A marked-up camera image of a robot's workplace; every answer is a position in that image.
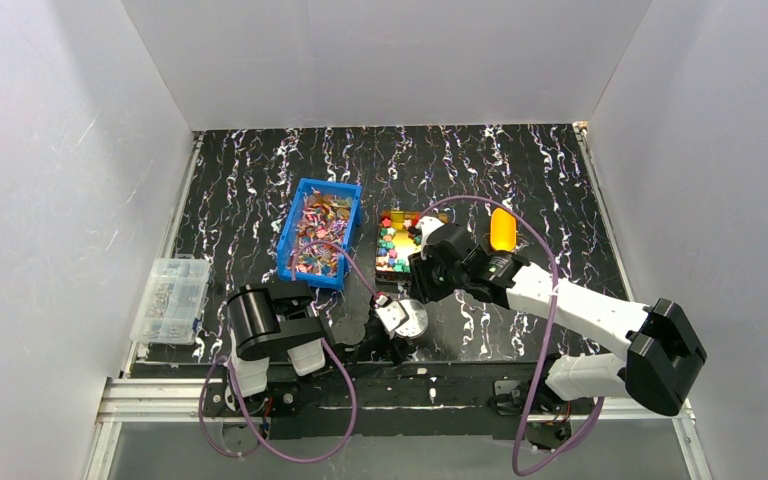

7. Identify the white round jar lid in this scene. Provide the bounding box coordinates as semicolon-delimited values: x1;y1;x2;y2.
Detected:
395;299;429;339

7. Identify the square tin of colourful candies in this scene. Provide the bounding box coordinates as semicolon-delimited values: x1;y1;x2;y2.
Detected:
375;210;422;284

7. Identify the yellow plastic scoop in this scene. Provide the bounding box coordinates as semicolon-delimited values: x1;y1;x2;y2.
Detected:
489;208;518;253

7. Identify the blue plastic candy bin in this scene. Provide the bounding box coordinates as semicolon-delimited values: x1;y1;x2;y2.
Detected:
276;178;362;291

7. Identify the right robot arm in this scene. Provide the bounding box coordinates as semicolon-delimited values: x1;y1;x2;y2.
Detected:
409;216;708;416

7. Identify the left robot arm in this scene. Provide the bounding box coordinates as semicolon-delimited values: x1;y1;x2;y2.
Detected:
226;280;419;403

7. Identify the clear plastic box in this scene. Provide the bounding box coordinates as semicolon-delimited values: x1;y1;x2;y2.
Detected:
130;257;212;345

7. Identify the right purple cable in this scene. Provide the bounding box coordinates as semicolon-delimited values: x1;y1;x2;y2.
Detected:
417;195;605;478

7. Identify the aluminium frame rail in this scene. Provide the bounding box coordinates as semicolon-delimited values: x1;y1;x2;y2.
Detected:
82;374;713;480

